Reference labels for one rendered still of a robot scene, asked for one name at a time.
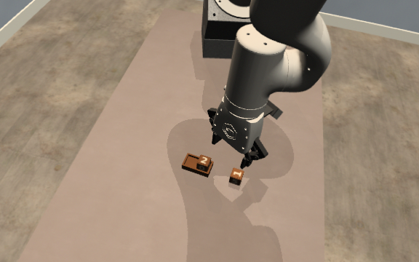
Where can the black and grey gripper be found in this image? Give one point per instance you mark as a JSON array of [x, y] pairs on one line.
[[242, 134]]

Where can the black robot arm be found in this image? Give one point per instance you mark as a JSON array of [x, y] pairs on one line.
[[261, 64]]

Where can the orange number cube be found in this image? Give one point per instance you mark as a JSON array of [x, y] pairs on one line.
[[203, 163], [236, 176]]

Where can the brown wooden tray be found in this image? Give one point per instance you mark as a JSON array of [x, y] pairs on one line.
[[190, 163]]

